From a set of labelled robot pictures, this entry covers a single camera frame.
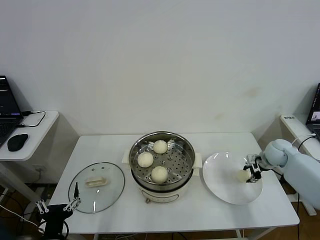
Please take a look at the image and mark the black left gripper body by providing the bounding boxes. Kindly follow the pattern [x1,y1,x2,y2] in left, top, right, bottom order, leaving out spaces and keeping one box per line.
[39,204,75,239]

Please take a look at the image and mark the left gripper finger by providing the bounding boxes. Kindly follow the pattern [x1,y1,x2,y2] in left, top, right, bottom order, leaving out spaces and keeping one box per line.
[63,181,83,213]
[34,199,49,215]

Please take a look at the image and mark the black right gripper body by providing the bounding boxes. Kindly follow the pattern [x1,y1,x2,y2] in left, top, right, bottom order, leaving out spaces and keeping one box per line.
[249,159,264,180]

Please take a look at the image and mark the white steamed baozi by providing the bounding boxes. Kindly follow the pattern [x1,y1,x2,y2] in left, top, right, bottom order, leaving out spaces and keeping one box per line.
[137,152,154,168]
[151,166,169,184]
[152,140,168,154]
[236,169,252,184]

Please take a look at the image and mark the round glass pot lid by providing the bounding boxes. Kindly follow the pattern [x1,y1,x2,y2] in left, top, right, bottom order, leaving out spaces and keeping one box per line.
[67,161,126,214]

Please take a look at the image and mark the stainless steel steamer basket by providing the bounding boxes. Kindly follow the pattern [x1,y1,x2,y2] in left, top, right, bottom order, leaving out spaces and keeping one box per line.
[129,131,196,185]

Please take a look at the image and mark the white round plate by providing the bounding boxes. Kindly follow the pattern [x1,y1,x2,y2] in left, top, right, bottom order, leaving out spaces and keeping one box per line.
[202,151,264,206]

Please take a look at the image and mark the black computer mouse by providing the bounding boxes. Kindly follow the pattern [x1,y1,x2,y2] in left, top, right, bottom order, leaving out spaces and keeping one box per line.
[6,133,29,152]

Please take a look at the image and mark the black laptop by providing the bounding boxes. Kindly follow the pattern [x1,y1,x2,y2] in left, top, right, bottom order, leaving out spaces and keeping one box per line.
[306,82,320,141]
[0,74,25,148]

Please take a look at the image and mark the cream electric cooker base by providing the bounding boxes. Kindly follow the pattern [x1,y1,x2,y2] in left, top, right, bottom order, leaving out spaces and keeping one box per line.
[121,151,203,205]

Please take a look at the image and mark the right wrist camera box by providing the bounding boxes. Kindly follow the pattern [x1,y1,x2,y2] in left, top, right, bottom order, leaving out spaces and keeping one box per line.
[245,154,262,165]

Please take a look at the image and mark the black cable with adapter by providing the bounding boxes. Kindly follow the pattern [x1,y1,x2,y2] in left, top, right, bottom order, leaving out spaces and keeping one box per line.
[278,136,317,240]

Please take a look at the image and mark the black laptop charger cable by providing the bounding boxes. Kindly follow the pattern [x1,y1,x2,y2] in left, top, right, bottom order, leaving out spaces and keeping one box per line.
[16,109,47,129]

